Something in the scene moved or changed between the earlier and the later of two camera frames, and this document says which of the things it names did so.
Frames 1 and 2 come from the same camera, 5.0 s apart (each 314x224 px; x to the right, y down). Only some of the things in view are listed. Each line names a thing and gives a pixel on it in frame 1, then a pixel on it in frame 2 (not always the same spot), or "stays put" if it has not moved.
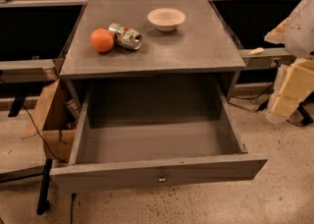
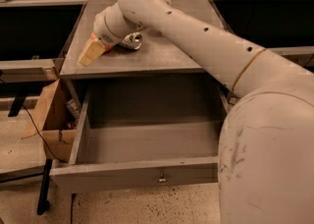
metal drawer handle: (162, 179) stays put
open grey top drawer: (138, 132) stays put
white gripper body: (300, 31) to (102, 32)
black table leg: (43, 204) stays put
